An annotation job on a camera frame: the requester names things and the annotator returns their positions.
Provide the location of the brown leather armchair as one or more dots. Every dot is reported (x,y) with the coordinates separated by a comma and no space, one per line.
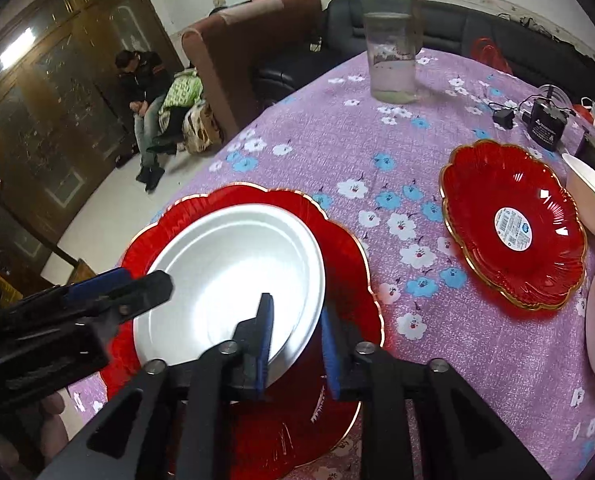
(225,46)

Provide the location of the seated man dark jacket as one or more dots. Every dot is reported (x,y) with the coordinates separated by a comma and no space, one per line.
(145,81)

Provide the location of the dark wooden cabinet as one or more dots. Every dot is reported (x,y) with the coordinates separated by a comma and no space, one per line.
(64,117)

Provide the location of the large red scalloped plate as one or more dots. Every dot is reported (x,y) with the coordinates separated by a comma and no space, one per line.
(298,422)

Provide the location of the small dark jar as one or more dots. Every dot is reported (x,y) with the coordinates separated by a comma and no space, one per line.
(586,150)

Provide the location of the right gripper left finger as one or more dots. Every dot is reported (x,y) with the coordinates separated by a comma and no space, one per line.
(172,421)

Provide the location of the black power adapter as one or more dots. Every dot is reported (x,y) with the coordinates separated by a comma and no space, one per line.
(547,119)

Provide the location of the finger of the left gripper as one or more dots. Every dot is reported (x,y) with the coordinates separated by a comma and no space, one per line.
(100,282)
(137,297)

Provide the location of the red plastic bag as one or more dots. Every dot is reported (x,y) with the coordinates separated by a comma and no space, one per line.
(485,51)

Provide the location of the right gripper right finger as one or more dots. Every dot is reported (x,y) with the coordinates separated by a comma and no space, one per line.
(419,420)

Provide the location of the white bowl far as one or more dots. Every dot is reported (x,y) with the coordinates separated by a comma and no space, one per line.
(581,185)

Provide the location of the small black plug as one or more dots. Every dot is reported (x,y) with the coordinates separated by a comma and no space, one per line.
(503,117)

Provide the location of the clear bottle green lid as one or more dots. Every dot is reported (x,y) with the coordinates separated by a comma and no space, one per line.
(394,37)

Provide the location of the black leather sofa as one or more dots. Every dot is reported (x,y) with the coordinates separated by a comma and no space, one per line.
(535,57)

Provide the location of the red plate with sticker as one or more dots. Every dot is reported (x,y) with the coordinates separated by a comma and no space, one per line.
(515,223)

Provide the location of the white round plate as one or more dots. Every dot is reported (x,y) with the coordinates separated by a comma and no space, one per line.
(220,266)

